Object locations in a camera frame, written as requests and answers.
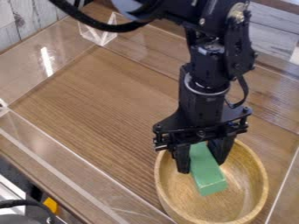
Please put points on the clear acrylic tray wall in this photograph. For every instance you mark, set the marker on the clear acrylic tray wall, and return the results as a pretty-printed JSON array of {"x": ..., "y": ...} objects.
[{"x": 77, "y": 184}]

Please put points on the yellow tag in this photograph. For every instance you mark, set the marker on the yellow tag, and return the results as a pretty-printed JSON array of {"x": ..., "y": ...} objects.
[{"x": 53, "y": 205}]

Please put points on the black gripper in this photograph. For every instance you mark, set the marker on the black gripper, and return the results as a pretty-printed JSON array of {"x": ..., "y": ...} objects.
[{"x": 204, "y": 119}]

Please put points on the green rectangular block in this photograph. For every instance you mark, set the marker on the green rectangular block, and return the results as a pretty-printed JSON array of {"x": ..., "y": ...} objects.
[{"x": 209, "y": 177}]

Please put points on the clear acrylic corner bracket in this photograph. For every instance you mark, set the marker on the clear acrylic corner bracket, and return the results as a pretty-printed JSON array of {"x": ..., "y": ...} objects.
[{"x": 101, "y": 38}]

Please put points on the brown wooden bowl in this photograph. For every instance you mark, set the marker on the brown wooden bowl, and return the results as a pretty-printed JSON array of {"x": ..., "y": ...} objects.
[{"x": 233, "y": 206}]

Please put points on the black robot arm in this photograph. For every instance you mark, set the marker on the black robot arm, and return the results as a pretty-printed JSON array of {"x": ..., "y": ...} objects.
[{"x": 217, "y": 27}]

